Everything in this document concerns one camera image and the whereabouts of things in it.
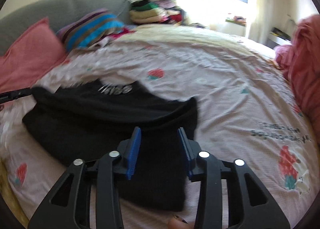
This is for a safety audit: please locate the black shirt with orange patches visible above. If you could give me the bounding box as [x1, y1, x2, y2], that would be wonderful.
[22, 80, 198, 212]

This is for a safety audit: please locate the stack of folded clothes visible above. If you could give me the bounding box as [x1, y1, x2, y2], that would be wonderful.
[129, 0, 169, 25]

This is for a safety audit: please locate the pile of loose clothes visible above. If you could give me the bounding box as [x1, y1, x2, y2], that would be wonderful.
[155, 0, 205, 28]

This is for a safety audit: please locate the person's right hand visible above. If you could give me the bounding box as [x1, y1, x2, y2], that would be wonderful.
[167, 214, 194, 229]

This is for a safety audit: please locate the pink quilted pillow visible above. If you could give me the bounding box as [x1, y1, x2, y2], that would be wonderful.
[1, 17, 67, 93]

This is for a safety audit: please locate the grey quilted headboard cover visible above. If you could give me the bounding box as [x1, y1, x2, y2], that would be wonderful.
[1, 0, 132, 56]

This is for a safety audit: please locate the striped purple blue pillow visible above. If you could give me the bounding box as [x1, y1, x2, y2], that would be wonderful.
[56, 8, 125, 52]

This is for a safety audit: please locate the floral beige bed sheet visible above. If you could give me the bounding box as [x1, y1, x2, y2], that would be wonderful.
[1, 25, 319, 228]

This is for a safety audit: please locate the pink crumpled blanket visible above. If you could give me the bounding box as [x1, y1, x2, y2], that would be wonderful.
[275, 14, 319, 143]

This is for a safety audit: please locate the white side desk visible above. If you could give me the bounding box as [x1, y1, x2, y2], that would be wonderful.
[265, 27, 291, 50]

